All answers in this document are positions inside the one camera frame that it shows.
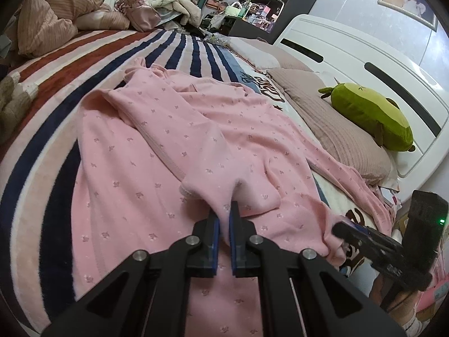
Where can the beige fuzzy garment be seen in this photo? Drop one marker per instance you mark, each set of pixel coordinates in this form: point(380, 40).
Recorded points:
point(14, 105)

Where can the pink patterned baby garment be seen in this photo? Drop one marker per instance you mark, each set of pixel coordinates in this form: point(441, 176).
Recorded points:
point(158, 147)

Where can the striped fleece blanket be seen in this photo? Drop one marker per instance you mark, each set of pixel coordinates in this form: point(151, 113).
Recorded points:
point(45, 147)

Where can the large taupe ribbed pillow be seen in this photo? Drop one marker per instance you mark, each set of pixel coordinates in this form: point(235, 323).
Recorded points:
point(333, 130)

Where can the beige ribbed duvet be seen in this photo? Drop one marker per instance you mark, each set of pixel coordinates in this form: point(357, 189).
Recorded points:
point(45, 24)

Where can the person's right hand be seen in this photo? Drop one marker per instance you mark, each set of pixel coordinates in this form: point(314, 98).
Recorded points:
point(400, 305)

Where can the dark shelf unit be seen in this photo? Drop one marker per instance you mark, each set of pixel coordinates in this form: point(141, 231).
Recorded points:
point(298, 3)

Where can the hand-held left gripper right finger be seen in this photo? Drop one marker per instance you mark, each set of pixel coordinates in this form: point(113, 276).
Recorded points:
point(232, 239)

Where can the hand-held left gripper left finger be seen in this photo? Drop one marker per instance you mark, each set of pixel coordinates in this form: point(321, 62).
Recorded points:
point(214, 239)

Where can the white bed headboard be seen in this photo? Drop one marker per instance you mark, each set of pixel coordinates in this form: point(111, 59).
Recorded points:
point(343, 42)

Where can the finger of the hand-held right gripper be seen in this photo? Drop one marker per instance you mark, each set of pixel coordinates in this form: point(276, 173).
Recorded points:
point(361, 233)

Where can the cream blanket pile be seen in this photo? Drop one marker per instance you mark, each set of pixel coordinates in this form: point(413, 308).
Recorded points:
point(179, 7)

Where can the framed wall picture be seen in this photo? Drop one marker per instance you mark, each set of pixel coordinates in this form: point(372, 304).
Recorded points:
point(407, 1)

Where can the green avocado plush toy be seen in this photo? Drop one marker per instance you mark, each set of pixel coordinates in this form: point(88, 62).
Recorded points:
point(371, 116)

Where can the small pale pink pillow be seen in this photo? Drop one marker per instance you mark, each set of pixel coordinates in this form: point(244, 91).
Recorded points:
point(259, 52)

